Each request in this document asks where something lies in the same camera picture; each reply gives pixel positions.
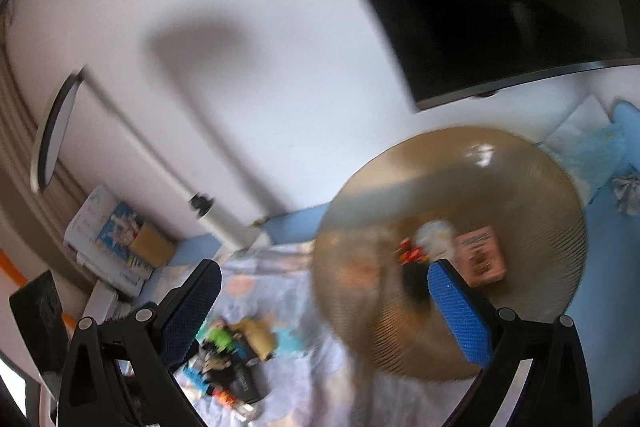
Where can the green toy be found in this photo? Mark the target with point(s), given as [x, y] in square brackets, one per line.
[219, 339]

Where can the red small item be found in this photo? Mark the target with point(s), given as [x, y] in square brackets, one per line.
[411, 252]

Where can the fan-patterned cloth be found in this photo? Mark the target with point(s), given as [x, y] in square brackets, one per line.
[300, 387]

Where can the white folded cloth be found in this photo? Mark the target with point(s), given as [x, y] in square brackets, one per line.
[585, 142]

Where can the blue desk mat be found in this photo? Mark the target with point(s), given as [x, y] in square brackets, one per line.
[607, 267]

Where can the pink printed box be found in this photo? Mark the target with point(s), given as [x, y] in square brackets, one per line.
[482, 254]

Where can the wooden pen holder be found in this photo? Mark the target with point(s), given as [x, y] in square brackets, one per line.
[152, 244]

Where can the gold ribbed bowl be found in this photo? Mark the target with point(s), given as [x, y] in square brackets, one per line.
[530, 207]

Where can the black flat object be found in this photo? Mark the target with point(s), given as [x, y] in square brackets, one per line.
[40, 317]

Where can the grey ribbon bow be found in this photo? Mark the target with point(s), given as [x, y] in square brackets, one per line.
[627, 194]

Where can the stack of books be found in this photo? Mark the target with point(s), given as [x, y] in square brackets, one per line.
[107, 232]

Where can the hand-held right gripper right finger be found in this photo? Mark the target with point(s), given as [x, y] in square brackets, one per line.
[457, 314]

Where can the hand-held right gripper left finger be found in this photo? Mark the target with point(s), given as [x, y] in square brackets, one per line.
[192, 307]

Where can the white round packet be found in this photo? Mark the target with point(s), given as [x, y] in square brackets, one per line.
[434, 237]

